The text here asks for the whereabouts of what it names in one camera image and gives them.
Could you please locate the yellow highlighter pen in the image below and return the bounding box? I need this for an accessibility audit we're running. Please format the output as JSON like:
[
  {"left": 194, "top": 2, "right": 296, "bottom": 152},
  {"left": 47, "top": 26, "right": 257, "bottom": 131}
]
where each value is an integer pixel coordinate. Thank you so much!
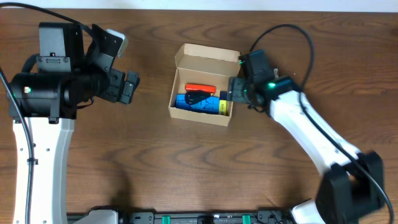
[{"left": 219, "top": 91, "right": 228, "bottom": 116}]

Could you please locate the red stapler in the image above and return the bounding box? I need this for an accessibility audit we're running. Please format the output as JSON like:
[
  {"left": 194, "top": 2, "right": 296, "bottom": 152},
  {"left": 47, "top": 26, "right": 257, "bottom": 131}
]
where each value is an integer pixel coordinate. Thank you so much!
[{"left": 185, "top": 83, "right": 216, "bottom": 94}]

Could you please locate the blue plastic block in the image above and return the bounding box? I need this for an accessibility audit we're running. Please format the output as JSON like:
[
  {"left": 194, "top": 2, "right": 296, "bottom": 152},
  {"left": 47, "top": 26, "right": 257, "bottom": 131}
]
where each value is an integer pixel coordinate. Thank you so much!
[{"left": 175, "top": 94, "right": 220, "bottom": 114}]

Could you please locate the brown cardboard box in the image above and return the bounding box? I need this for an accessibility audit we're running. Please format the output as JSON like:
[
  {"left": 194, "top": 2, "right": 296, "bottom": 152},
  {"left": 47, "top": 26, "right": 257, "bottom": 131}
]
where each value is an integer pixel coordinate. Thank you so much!
[{"left": 169, "top": 44, "right": 240, "bottom": 126}]

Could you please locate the black correction tape dispenser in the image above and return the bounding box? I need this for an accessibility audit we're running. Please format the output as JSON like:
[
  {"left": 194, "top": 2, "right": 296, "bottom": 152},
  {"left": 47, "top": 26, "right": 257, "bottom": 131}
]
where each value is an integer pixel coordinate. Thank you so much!
[{"left": 184, "top": 90, "right": 211, "bottom": 105}]

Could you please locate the blue whiteboard marker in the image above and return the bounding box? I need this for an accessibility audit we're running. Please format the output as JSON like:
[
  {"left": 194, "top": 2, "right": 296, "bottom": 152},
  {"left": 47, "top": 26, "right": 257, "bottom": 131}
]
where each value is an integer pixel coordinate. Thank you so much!
[{"left": 274, "top": 68, "right": 279, "bottom": 79}]

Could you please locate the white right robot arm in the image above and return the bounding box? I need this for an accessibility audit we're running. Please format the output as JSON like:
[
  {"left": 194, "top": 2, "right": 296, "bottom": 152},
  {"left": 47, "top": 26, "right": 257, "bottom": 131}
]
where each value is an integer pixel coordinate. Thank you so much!
[{"left": 227, "top": 50, "right": 386, "bottom": 223}]

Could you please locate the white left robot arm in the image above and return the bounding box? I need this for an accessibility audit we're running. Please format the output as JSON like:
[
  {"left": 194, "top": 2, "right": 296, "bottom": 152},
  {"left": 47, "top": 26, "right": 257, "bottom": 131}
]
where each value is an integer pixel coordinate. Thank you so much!
[{"left": 7, "top": 22, "right": 139, "bottom": 223}]

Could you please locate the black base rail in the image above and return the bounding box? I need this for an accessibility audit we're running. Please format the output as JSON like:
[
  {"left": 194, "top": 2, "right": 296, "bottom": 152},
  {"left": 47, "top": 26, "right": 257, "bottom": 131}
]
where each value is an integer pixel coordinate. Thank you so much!
[{"left": 67, "top": 206, "right": 295, "bottom": 224}]

